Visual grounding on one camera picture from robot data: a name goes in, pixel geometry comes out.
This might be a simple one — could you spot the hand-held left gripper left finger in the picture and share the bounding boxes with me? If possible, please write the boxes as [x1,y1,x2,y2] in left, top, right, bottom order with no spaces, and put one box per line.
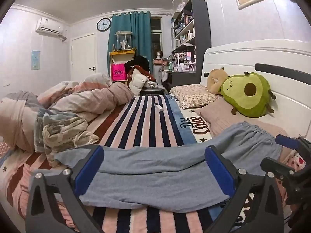
[25,144,105,233]

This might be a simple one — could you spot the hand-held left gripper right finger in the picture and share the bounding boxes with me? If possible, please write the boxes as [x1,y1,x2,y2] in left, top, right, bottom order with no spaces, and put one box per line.
[204,146,285,233]

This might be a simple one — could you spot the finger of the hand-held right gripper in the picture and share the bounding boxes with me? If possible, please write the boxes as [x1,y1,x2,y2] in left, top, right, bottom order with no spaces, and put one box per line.
[275,134,311,156]
[260,157,304,193]

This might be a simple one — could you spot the grey-blue pants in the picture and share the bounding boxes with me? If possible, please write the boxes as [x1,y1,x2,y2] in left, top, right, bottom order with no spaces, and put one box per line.
[50,121,289,210]

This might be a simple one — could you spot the pink pillow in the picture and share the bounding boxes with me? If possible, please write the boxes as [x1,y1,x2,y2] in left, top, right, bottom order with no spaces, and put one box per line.
[194,97,292,139]

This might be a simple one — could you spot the green avocado plush toy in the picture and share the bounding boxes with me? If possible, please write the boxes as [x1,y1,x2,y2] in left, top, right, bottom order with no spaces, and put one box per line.
[220,71,277,118]

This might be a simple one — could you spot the crumpled patchwork duvet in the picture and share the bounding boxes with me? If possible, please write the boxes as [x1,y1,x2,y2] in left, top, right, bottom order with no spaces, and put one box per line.
[0,73,135,168]

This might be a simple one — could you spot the striped printed blanket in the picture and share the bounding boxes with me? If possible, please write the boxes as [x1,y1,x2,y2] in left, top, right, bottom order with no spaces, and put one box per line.
[0,94,307,233]

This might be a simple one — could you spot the floral pillow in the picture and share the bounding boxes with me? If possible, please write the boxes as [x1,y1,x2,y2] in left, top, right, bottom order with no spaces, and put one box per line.
[169,84,223,110]

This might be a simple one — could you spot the brown dog plush toy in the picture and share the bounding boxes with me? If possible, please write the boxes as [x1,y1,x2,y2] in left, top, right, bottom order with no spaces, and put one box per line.
[207,67,230,95]

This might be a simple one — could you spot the white bed headboard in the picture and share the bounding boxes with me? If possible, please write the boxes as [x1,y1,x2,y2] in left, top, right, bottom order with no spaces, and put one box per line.
[199,39,311,141]

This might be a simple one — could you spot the white puffer jacket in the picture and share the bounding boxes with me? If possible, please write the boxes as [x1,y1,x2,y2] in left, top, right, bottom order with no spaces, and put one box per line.
[130,71,149,96]

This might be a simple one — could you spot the dark bench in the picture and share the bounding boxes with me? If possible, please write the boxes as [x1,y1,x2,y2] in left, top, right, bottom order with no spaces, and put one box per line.
[142,87,166,96]

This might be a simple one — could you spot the pink shopping bag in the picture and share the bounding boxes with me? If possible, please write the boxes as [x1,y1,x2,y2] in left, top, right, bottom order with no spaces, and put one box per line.
[111,63,127,81]

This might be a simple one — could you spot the white door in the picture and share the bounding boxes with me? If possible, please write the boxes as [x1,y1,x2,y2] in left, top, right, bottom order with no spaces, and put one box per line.
[70,33,97,82]

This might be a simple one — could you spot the black clothes pile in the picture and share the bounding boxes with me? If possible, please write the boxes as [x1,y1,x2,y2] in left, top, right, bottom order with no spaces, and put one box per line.
[124,55,150,73]

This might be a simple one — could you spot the yellow shelf rack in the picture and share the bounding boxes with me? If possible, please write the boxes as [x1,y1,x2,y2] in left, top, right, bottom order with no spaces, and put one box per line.
[109,49,137,83]

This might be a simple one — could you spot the glass display case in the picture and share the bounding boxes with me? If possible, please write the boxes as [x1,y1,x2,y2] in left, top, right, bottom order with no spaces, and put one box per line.
[115,31,133,51]

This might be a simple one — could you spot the dark bookshelf with desk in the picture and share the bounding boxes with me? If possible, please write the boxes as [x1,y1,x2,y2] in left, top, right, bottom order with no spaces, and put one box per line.
[170,0,212,88]

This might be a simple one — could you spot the teal curtain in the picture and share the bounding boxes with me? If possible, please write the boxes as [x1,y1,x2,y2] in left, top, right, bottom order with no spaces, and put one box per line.
[107,12,153,78]

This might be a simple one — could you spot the window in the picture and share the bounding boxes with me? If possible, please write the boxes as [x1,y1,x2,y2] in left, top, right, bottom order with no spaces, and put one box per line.
[151,17,162,61]

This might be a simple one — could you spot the white air conditioner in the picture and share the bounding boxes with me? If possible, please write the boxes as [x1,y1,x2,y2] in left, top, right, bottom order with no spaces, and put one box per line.
[35,17,67,40]

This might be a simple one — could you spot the clear display box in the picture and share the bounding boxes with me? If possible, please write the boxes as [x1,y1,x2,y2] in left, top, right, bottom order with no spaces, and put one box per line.
[173,0,192,12]

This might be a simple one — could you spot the light blue wall poster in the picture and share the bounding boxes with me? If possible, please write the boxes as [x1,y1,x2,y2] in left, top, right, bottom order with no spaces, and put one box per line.
[31,50,41,70]

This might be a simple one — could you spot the round wall clock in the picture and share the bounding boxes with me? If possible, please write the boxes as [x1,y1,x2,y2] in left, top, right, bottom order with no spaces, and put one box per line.
[96,18,111,32]

